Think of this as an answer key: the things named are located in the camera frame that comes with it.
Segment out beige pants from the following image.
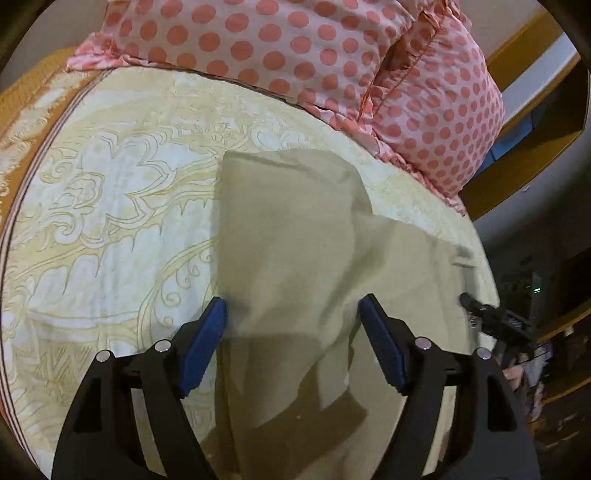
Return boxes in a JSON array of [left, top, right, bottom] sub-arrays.
[[210, 148, 481, 480]]

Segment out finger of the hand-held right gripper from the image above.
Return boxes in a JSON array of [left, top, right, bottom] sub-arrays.
[[459, 292, 491, 313]]

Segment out cream patterned bed sheet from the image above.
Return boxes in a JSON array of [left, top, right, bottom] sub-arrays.
[[0, 47, 501, 480]]

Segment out yellow wooden headboard frame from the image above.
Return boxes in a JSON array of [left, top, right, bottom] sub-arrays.
[[462, 9, 591, 222]]

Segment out pink polka dot pillow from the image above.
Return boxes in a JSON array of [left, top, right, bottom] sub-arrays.
[[66, 0, 455, 118], [318, 9, 505, 217]]

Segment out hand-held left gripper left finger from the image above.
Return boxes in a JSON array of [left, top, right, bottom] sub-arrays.
[[51, 296, 228, 480]]

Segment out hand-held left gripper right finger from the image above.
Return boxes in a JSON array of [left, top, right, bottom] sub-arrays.
[[358, 294, 542, 480]]

